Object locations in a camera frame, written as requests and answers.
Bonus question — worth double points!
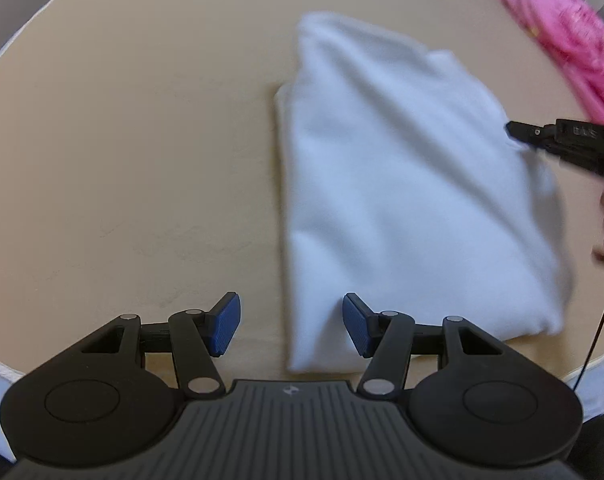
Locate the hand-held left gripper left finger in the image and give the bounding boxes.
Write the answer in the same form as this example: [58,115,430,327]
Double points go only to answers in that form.
[66,291,241,400]

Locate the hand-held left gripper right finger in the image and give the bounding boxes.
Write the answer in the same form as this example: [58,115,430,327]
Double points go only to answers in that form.
[343,292,520,400]

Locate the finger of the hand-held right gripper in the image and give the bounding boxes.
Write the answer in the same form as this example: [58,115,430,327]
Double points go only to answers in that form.
[504,119,604,179]

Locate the white long-sleeve shirt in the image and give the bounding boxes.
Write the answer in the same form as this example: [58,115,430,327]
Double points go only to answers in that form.
[274,12,576,374]

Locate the pink floral quilt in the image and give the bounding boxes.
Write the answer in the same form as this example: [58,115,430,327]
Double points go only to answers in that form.
[469,0,604,127]

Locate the black cable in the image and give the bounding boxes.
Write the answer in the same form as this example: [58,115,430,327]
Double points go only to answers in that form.
[572,262,604,391]

